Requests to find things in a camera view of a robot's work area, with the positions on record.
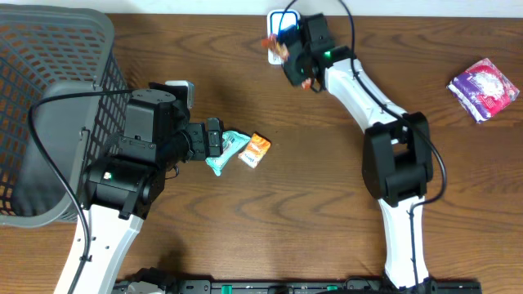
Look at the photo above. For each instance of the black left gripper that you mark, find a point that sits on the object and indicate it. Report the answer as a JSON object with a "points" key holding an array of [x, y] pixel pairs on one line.
{"points": [[213, 137]]}

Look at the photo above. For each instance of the purple noodle packet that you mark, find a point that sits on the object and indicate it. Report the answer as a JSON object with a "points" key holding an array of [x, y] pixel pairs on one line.
{"points": [[483, 90]]}

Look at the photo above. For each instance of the mint green wipes packet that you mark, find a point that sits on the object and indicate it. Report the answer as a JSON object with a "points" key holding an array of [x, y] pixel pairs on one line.
{"points": [[233, 142]]}

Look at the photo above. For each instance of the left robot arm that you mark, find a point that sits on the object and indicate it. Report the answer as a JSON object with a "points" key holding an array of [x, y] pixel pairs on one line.
{"points": [[120, 188]]}

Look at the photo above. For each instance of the grey plastic mesh basket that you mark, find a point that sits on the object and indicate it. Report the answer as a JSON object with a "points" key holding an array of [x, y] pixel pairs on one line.
{"points": [[62, 96]]}

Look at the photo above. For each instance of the red orange snack sachet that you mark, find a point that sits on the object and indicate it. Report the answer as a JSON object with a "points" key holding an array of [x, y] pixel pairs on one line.
{"points": [[277, 49]]}

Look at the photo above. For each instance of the small orange snack packet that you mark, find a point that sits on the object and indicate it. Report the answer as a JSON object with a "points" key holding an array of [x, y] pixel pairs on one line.
{"points": [[255, 150]]}

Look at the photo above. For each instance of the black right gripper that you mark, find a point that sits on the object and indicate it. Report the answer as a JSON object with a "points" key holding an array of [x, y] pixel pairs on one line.
{"points": [[295, 77]]}

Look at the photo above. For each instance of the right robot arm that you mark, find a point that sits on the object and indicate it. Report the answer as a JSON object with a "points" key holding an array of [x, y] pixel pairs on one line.
{"points": [[397, 153]]}

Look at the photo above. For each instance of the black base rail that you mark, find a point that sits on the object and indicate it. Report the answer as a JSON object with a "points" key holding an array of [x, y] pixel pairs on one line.
{"points": [[353, 285]]}

